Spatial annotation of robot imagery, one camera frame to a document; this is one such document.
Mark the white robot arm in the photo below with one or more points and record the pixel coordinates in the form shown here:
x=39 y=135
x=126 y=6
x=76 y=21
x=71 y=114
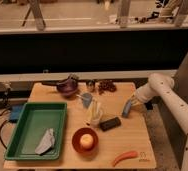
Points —
x=162 y=85

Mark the purple pot with handle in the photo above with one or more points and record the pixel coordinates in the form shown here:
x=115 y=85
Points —
x=66 y=87

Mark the grey folded cloth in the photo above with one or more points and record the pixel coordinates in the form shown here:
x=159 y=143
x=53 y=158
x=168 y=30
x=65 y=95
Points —
x=47 y=142

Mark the blue sponge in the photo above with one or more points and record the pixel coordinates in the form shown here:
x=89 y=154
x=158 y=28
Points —
x=126 y=109

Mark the blue box on floor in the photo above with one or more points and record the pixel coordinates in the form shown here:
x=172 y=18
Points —
x=15 y=113

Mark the blue-grey small scoop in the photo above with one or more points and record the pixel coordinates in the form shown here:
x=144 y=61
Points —
x=86 y=99

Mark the dark grape bunch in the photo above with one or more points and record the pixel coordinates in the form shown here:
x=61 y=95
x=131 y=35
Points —
x=106 y=85

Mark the yellow round fruit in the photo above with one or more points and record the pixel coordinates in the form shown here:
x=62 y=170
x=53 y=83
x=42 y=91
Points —
x=86 y=141

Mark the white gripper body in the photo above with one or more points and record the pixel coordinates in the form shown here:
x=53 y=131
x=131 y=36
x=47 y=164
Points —
x=142 y=95

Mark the black rectangular block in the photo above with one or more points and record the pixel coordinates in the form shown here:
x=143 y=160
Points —
x=110 y=124

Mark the orange carrot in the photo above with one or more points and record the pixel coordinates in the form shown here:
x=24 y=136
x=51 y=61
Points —
x=123 y=156

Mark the green plastic tray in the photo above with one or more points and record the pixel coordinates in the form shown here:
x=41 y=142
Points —
x=35 y=119

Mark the red-brown bowl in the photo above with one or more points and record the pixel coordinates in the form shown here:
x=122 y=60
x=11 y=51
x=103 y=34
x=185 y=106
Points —
x=76 y=141

